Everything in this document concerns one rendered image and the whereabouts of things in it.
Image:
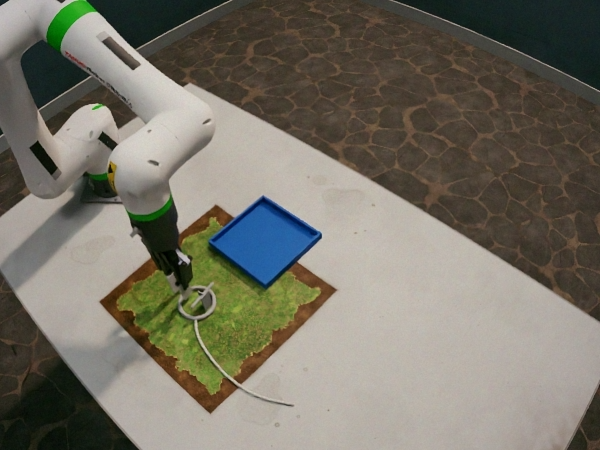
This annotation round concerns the grey cable loop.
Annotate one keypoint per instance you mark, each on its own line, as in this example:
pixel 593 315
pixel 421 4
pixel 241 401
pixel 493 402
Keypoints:
pixel 214 301

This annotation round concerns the blue tray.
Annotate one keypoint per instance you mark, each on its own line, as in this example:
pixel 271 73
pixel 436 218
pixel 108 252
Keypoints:
pixel 264 241

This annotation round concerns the green grass mat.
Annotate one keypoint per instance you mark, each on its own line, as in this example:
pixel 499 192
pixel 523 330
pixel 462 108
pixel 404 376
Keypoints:
pixel 249 323

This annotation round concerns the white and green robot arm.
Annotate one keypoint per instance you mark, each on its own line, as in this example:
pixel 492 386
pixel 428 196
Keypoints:
pixel 179 125

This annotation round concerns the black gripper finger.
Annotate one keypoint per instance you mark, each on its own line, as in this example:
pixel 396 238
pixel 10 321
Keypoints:
pixel 161 265
pixel 184 273

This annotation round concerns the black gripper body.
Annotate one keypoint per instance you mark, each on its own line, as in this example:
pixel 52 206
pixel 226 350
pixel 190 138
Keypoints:
pixel 168 244

